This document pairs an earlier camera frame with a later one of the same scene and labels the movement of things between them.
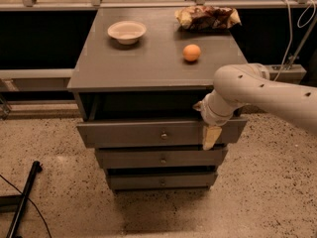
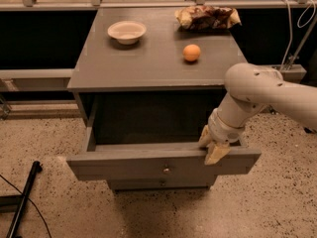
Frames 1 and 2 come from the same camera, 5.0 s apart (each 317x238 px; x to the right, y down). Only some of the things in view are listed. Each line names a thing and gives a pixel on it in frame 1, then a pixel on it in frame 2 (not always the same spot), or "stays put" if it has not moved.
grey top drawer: (156, 133) → (154, 160)
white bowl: (127, 32) stays put
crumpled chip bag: (204, 18) stays put
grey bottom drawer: (161, 180) stays put
